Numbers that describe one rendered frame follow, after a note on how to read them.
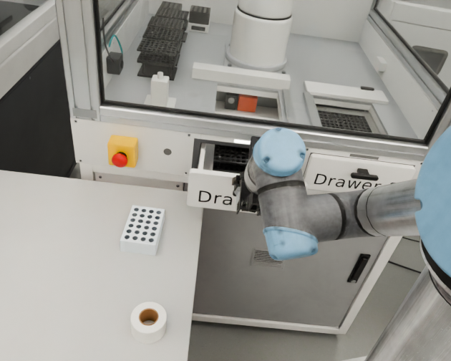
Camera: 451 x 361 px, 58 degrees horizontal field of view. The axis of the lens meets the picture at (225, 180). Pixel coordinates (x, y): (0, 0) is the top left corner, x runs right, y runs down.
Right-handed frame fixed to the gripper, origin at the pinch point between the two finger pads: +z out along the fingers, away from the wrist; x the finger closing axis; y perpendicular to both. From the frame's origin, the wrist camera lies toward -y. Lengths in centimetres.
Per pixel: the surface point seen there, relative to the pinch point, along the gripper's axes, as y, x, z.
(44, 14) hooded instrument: -75, -80, 49
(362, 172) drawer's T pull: -11.8, 31.0, 9.8
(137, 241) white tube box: 13.2, -24.7, 6.0
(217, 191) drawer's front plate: -1.1, -7.3, 6.3
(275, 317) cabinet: 29, 24, 77
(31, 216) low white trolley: 9, -53, 14
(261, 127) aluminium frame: -19.3, 2.4, 5.4
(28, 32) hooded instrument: -62, -80, 42
